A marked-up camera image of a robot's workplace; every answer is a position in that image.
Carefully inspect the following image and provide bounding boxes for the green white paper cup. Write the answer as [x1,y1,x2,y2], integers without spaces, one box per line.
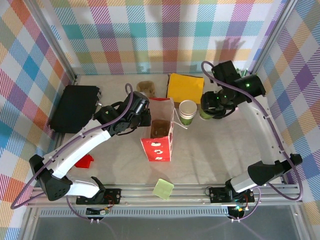
[198,106,215,121]
[179,113,196,127]

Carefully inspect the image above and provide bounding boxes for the red white paper gift bag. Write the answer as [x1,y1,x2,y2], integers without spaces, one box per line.
[140,96,189,163]

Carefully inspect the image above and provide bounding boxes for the stacked paper cups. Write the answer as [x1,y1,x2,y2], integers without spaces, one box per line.
[178,99,198,116]

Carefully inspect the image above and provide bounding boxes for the yellow-topped cardboard box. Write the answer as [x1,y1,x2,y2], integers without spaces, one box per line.
[166,73,205,105]

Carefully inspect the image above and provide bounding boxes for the colourful plaid backdrop panel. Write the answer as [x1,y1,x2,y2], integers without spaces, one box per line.
[37,0,288,76]
[252,0,320,240]
[0,0,76,240]

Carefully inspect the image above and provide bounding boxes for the red house-shaped block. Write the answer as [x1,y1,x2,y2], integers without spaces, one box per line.
[74,154,95,169]

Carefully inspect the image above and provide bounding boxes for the green sticky note pad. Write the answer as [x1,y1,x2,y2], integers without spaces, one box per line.
[152,177,175,201]

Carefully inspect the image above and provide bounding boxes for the small circuit board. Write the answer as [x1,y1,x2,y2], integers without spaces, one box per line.
[228,205,248,219]
[86,206,112,216]

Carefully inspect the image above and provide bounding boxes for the black hard case silver handle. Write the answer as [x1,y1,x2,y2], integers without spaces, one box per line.
[48,84,102,134]

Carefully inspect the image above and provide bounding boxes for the aluminium frame post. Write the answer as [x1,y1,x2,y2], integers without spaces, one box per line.
[23,0,79,83]
[249,0,300,73]

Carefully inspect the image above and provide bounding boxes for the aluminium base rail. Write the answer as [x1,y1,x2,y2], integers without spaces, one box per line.
[27,183,302,209]

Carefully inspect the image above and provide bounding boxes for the grey slotted cable duct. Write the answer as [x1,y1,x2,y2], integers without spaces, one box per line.
[37,209,232,218]

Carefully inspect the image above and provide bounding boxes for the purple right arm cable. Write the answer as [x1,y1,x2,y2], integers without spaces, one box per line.
[201,60,305,222]

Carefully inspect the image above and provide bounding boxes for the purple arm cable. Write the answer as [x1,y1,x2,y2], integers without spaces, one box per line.
[201,60,305,222]
[10,83,135,221]

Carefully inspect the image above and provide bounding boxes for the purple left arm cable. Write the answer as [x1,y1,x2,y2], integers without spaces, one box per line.
[10,83,135,221]

